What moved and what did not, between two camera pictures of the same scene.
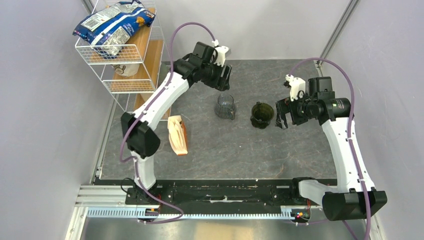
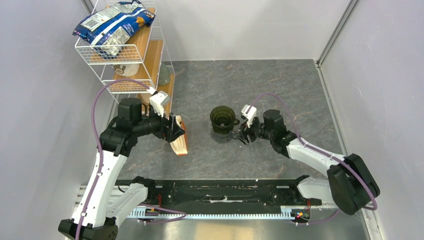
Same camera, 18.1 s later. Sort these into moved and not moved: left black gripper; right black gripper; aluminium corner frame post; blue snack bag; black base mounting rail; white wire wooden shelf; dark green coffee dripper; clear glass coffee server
Moved: right black gripper; dark green coffee dripper; clear glass coffee server; left black gripper
Not moved: black base mounting rail; white wire wooden shelf; aluminium corner frame post; blue snack bag
